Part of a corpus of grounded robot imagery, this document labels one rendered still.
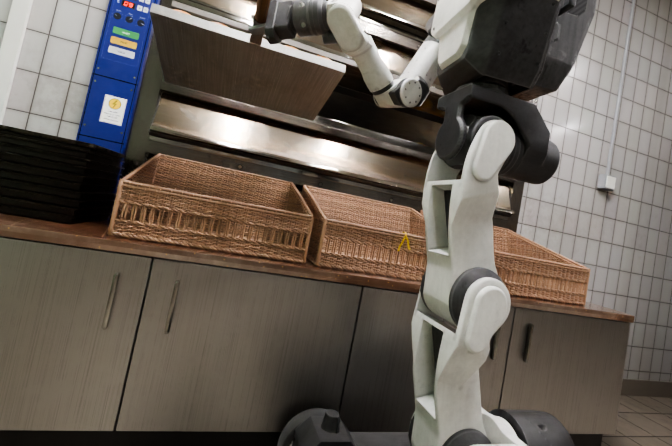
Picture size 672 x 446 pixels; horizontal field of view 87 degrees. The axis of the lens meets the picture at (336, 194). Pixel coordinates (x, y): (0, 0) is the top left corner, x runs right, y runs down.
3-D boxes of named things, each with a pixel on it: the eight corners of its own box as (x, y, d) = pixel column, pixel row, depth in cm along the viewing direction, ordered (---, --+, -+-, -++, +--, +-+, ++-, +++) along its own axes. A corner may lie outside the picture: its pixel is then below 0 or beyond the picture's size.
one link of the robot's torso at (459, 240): (462, 312, 93) (475, 136, 94) (514, 338, 76) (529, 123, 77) (410, 313, 89) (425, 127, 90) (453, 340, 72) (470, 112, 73)
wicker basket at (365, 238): (289, 245, 157) (301, 183, 159) (402, 263, 173) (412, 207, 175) (313, 266, 111) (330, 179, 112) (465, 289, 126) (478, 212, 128)
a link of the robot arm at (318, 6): (304, 2, 85) (350, -4, 81) (317, -9, 92) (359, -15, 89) (314, 51, 92) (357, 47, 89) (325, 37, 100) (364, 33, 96)
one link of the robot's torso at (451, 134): (517, 186, 96) (527, 122, 97) (560, 184, 83) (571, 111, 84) (427, 164, 88) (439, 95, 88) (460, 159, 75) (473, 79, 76)
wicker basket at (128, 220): (141, 221, 139) (156, 152, 141) (281, 243, 157) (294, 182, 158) (102, 235, 93) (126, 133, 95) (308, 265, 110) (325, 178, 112)
